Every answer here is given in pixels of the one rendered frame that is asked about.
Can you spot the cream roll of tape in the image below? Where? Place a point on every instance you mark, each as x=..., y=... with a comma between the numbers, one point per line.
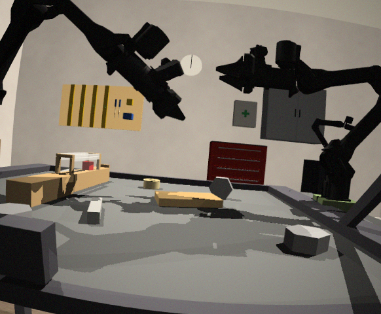
x=151, y=183

